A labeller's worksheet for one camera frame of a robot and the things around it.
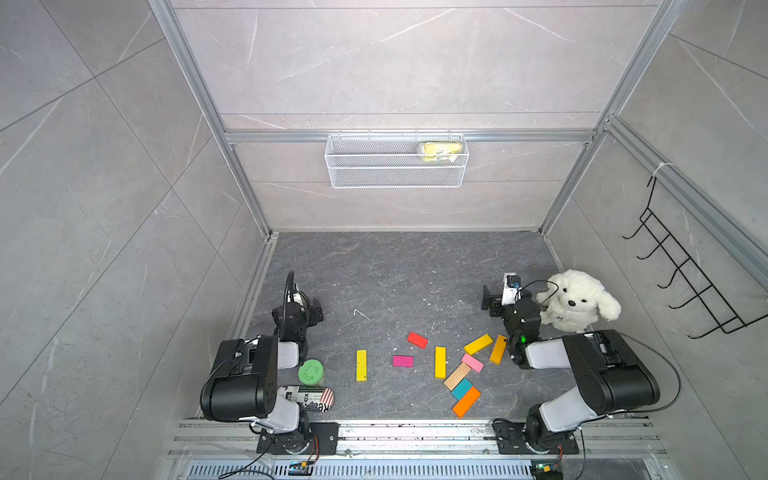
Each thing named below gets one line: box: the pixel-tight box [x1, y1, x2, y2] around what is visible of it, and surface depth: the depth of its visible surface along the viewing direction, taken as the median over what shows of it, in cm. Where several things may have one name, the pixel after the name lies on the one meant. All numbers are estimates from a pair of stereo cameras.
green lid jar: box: [298, 359, 324, 386], surface depth 81 cm
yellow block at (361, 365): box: [356, 349, 367, 382], surface depth 86 cm
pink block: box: [461, 353, 484, 373], surface depth 87 cm
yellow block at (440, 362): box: [435, 346, 447, 379], surface depth 87 cm
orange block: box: [452, 386, 482, 419], surface depth 81 cm
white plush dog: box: [536, 269, 622, 333], surface depth 83 cm
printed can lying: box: [297, 385, 335, 413], surface depth 79 cm
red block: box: [406, 331, 429, 349], surface depth 92 cm
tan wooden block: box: [444, 362, 471, 391], surface depth 85 cm
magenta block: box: [392, 355, 415, 368], surface depth 88 cm
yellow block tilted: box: [464, 333, 493, 355], surface depth 90 cm
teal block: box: [451, 378, 474, 401], surface depth 83 cm
